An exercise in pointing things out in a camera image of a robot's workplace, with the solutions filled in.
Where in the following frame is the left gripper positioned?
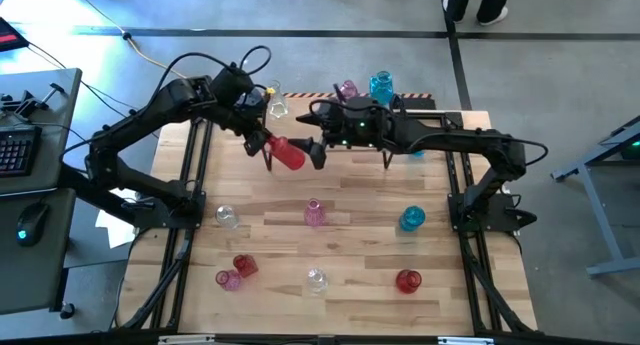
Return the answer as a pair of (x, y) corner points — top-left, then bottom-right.
(212, 64), (275, 159)

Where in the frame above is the yellow black hazard strip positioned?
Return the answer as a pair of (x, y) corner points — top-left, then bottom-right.
(283, 91), (434, 100)

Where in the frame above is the clear ribbed glass jar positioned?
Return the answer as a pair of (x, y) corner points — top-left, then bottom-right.
(215, 204), (241, 230)

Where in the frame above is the black desk clamp mount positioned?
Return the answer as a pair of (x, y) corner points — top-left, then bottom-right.
(0, 82), (66, 121)

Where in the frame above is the black computer mouse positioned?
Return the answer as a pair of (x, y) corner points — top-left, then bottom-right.
(15, 202), (51, 248)

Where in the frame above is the clear embossed glass bottle vase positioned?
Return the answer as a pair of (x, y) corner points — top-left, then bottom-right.
(306, 267), (330, 295)

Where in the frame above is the small pink glass vase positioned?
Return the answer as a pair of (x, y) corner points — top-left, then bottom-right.
(215, 269), (243, 292)

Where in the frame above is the black keyboard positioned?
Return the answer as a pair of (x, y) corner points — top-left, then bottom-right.
(0, 126), (44, 179)

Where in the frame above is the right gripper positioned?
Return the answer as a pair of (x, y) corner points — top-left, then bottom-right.
(288, 97), (391, 171)

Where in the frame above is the red ribbed glass vase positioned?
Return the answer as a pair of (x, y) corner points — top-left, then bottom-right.
(266, 134), (307, 172)

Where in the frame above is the black aluminium side frame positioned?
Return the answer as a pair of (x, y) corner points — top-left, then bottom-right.
(442, 109), (540, 335)
(117, 117), (215, 334)

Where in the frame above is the round red flared glass vase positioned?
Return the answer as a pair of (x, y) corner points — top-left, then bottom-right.
(395, 269), (423, 295)

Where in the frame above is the wooden shelf black metal frame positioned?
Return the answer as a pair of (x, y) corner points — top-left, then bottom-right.
(260, 92), (399, 172)

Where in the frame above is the pink flared diamond-pattern vase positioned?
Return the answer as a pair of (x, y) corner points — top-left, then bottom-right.
(303, 197), (327, 228)

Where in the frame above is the silver frame bracket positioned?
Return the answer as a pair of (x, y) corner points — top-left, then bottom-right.
(437, 336), (496, 345)
(157, 334), (216, 345)

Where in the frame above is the tall blue embossed glass vase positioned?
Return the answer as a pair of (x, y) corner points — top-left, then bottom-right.
(369, 70), (395, 106)

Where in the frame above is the clear conical glass vase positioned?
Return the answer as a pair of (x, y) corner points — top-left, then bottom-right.
(267, 79), (290, 120)

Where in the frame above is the black device red screen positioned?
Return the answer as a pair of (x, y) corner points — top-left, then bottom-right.
(0, 15), (30, 54)

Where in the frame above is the person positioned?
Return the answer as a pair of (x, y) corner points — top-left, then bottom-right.
(442, 0), (512, 27)

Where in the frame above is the wide blue zigzag glass vase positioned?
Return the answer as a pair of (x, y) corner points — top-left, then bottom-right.
(398, 205), (427, 233)

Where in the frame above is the dark gray desk surface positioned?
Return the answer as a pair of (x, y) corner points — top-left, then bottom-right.
(0, 187), (77, 316)

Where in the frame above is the yellow floor cable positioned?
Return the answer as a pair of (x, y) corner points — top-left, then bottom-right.
(67, 0), (189, 81)

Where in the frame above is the gray metal table frame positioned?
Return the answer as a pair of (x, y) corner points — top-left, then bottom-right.
(549, 115), (640, 279)

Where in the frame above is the black aluminium cross rail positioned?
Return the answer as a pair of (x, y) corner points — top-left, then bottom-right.
(189, 107), (464, 124)
(0, 328), (640, 345)

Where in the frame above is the gray desk top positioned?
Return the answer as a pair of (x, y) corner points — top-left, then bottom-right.
(0, 67), (84, 196)

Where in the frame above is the small red glass vase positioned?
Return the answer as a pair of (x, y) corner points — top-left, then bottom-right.
(232, 254), (260, 279)

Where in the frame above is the white paper sheet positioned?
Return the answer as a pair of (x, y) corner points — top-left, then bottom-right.
(94, 187), (139, 250)

